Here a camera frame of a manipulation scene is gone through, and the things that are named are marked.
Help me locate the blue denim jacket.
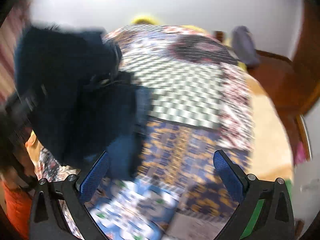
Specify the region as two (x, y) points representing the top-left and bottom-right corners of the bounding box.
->
(15, 26), (151, 180)

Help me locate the striped red curtain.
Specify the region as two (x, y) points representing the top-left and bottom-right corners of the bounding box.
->
(0, 7), (27, 102)

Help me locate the colourful patchwork bedspread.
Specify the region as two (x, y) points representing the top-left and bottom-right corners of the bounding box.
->
(32, 24), (256, 240)

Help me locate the grey hanging garment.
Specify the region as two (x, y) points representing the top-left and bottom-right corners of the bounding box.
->
(231, 25), (260, 68)

